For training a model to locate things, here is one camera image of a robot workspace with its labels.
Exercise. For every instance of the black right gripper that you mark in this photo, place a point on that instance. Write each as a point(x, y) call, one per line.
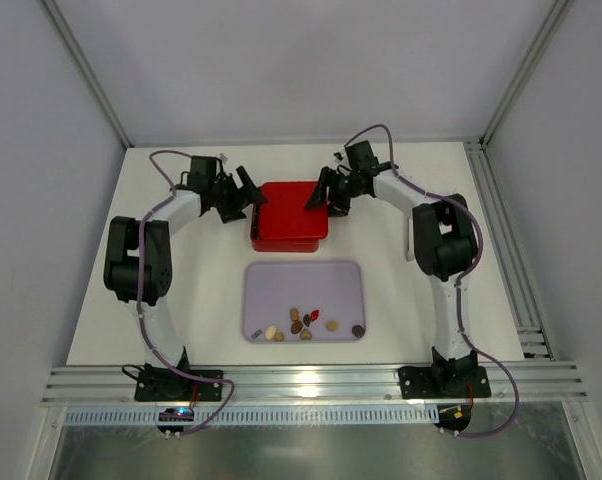
point(334, 189)

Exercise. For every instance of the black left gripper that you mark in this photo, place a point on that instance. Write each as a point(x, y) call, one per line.
point(233, 195)

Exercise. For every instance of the red box lid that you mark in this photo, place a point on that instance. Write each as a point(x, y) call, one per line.
point(288, 193)

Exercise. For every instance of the red chocolate box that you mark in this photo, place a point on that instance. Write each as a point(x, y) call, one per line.
point(281, 246)

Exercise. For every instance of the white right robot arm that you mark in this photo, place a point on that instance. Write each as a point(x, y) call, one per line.
point(440, 238)

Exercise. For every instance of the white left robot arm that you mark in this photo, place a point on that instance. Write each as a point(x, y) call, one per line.
point(138, 260)

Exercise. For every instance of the tan round chocolate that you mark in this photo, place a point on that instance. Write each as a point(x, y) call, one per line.
point(332, 326)

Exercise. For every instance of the brown leaf chocolate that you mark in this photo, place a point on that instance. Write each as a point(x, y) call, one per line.
point(296, 327)

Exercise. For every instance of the white swirl oval chocolate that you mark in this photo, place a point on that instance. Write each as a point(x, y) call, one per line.
point(270, 332)

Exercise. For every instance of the dark round chocolate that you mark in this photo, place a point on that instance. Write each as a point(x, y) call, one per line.
point(358, 331)

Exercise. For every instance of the lilac plastic tray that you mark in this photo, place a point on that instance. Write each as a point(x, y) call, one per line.
point(334, 288)

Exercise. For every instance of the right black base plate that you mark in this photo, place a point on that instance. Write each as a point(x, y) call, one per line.
point(424, 383)

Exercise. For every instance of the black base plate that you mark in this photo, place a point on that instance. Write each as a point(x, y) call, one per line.
point(424, 383)
point(160, 385)

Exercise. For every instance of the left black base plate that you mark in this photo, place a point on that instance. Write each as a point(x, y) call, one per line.
point(160, 385)

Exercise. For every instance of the slotted cable duct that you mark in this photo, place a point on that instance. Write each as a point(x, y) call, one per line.
point(254, 415)

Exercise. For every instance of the aluminium frame left post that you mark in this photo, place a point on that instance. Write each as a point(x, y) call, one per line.
point(66, 36)

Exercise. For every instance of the aluminium frame post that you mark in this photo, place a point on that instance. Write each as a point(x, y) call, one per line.
point(548, 27)
point(66, 36)

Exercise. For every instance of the aluminium mounting rail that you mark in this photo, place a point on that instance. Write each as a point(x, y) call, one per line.
point(535, 380)

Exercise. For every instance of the aluminium frame right post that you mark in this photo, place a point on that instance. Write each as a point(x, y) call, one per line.
point(548, 27)

